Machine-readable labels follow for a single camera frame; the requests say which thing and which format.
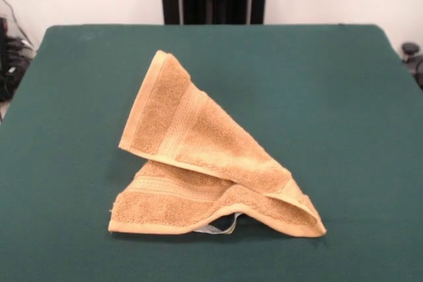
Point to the tan terry towel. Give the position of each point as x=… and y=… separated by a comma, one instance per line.
x=215, y=136

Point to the dark green table cloth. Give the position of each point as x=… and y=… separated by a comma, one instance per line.
x=330, y=130

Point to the dark stand base foot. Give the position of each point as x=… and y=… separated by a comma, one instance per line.
x=409, y=49

